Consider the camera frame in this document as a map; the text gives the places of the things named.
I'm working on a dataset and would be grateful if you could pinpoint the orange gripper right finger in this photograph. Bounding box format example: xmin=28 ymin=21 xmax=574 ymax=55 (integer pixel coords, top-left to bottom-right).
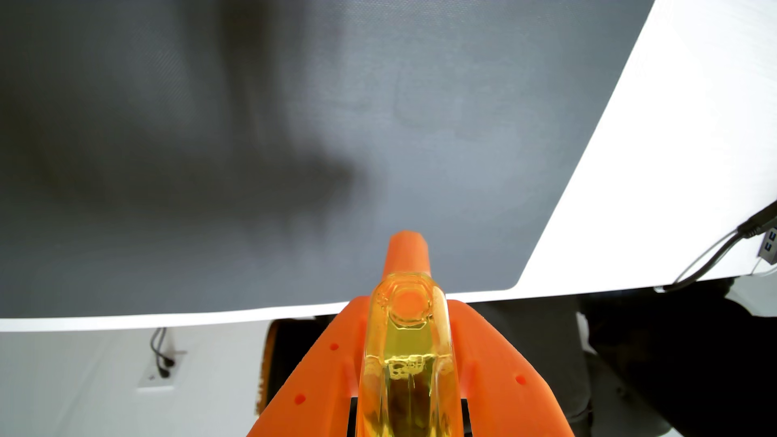
xmin=446 ymin=299 xmax=577 ymax=437

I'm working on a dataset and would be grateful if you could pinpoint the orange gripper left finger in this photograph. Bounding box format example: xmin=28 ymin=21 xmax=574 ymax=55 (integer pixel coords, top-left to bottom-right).
xmin=246 ymin=295 xmax=372 ymax=437

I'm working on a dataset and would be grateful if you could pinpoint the yellow eyedrops bottle orange cap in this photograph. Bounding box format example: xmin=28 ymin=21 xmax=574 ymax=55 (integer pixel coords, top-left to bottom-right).
xmin=356 ymin=231 xmax=465 ymax=437

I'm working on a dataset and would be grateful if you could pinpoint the black backpack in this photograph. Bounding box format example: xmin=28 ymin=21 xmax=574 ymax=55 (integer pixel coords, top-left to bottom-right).
xmin=267 ymin=296 xmax=593 ymax=437

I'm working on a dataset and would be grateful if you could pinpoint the person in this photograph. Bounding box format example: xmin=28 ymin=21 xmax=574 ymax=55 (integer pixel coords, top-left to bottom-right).
xmin=580 ymin=278 xmax=777 ymax=437

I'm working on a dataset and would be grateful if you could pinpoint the grey textured mat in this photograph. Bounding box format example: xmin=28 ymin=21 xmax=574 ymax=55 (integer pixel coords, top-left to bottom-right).
xmin=0 ymin=0 xmax=657 ymax=320

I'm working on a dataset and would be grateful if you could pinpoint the black plug cable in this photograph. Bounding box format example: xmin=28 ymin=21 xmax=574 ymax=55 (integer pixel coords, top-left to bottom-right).
xmin=150 ymin=327 xmax=177 ymax=379

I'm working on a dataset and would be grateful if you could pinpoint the white wall outlet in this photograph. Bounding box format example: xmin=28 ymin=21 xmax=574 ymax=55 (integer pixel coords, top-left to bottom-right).
xmin=136 ymin=348 xmax=184 ymax=390

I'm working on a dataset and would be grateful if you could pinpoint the black laptop cable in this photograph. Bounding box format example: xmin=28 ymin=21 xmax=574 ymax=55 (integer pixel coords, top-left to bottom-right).
xmin=654 ymin=200 xmax=777 ymax=294

